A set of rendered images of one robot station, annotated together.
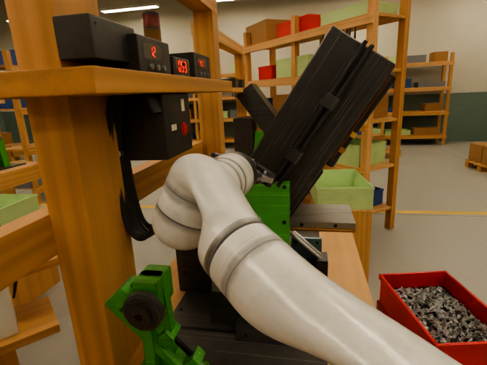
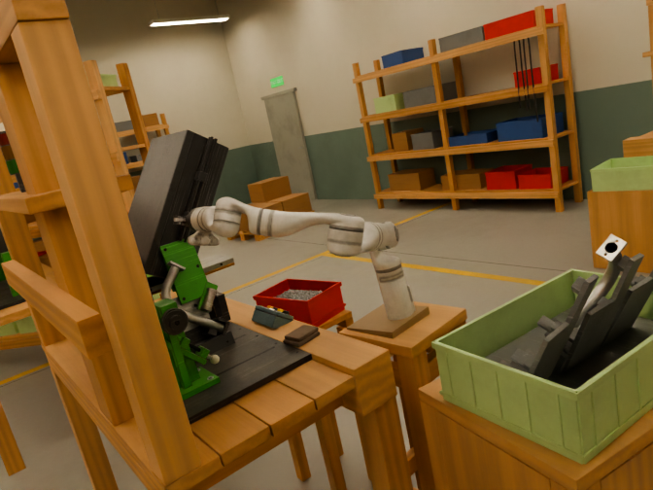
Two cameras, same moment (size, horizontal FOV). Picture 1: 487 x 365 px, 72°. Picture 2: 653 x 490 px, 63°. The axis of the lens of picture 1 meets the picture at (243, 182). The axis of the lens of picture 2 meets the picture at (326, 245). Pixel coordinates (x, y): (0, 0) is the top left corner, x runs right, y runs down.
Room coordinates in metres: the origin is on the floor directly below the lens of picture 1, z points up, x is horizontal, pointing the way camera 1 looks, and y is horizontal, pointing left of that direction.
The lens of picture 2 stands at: (-0.78, 0.92, 1.59)
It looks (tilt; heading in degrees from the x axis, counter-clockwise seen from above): 14 degrees down; 313
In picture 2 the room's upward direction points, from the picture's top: 12 degrees counter-clockwise
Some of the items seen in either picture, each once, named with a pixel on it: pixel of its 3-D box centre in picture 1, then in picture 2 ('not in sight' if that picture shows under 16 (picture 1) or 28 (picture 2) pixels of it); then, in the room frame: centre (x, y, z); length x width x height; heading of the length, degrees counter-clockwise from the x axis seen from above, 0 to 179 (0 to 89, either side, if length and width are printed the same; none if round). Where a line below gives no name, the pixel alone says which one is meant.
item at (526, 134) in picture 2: not in sight; (453, 124); (2.67, -5.65, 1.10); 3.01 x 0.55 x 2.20; 169
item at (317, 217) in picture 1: (286, 216); (179, 275); (0.97, -0.13, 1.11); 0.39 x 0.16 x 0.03; 78
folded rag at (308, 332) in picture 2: not in sight; (300, 334); (0.44, -0.18, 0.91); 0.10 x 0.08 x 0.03; 86
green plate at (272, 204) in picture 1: (268, 216); (182, 269); (0.83, -0.06, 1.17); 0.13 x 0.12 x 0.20; 168
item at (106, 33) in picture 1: (100, 43); not in sight; (0.67, 0.26, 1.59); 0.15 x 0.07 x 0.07; 168
